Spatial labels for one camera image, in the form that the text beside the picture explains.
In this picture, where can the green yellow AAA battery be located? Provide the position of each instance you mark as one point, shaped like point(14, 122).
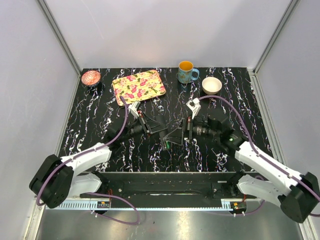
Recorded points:
point(168, 144)

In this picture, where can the blue mug yellow inside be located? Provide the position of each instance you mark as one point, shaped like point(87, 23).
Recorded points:
point(187, 73)

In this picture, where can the black remote control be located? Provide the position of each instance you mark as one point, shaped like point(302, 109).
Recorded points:
point(164, 145)

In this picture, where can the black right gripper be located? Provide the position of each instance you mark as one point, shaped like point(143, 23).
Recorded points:
point(185, 131)

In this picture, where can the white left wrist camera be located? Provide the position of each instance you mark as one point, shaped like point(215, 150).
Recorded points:
point(133, 109)

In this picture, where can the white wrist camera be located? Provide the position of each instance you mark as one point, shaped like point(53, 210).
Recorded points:
point(133, 109)
point(194, 106)

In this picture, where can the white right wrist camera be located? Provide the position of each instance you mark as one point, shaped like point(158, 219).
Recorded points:
point(194, 106)

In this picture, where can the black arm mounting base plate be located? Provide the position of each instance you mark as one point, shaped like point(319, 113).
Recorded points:
point(211, 185)

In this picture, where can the red patterned bowl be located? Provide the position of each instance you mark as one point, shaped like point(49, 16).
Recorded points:
point(91, 78)

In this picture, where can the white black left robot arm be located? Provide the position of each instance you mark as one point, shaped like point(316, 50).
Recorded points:
point(59, 178)

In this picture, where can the slotted aluminium cable duct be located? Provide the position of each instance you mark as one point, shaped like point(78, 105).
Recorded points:
point(152, 203)

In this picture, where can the cream white bowl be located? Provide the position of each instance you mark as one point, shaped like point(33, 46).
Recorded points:
point(211, 85)

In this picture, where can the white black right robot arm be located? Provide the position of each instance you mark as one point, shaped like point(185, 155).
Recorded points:
point(296, 194)

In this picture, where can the floral rectangular tray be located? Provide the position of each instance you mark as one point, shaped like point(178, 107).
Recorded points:
point(138, 87)

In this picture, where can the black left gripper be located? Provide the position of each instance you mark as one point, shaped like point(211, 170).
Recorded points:
point(149, 124)

